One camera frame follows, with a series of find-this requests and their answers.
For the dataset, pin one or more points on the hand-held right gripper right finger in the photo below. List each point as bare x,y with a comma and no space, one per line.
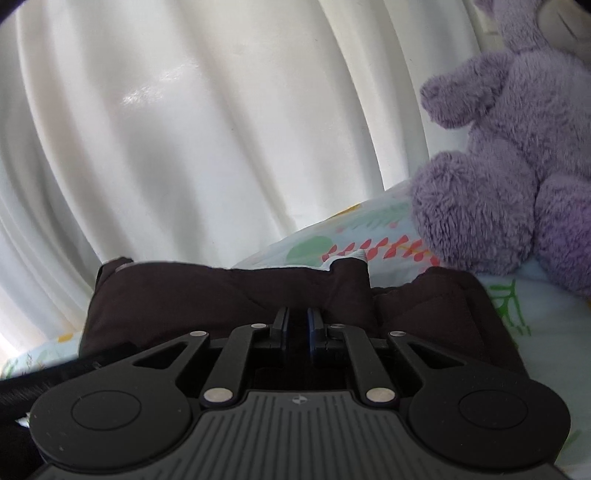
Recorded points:
312,337

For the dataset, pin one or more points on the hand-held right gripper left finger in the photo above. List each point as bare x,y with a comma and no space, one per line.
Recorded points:
286,337

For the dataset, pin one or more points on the white curtain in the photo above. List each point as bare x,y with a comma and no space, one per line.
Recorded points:
207,115

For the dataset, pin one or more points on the floral printed bed sheet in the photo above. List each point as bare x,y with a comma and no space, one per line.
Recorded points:
554,350

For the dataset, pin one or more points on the dark brown garment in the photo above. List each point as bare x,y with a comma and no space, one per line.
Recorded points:
184,300

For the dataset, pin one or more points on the purple plush toy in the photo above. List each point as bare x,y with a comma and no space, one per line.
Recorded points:
503,161

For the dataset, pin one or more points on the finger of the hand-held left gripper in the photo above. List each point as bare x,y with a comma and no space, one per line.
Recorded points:
41,383

